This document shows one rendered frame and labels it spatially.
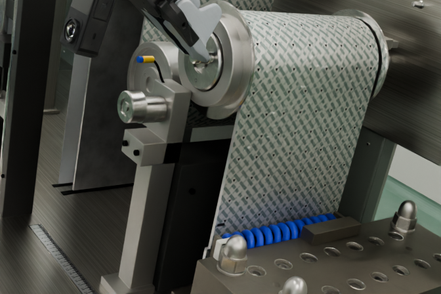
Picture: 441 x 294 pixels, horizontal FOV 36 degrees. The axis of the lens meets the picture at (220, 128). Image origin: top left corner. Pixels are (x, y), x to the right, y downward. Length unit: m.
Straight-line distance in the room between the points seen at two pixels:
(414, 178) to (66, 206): 2.98
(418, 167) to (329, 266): 3.06
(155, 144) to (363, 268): 0.31
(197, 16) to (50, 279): 0.44
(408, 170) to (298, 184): 3.05
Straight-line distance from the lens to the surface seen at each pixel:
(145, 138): 0.87
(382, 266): 0.94
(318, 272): 0.88
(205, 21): 0.77
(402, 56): 1.05
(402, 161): 4.00
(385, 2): 1.08
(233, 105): 0.82
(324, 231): 0.94
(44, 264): 1.03
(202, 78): 0.84
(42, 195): 1.21
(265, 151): 0.88
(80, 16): 0.71
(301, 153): 0.93
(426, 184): 3.93
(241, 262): 0.82
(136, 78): 1.00
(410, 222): 1.05
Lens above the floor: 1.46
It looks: 20 degrees down
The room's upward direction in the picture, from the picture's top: 12 degrees clockwise
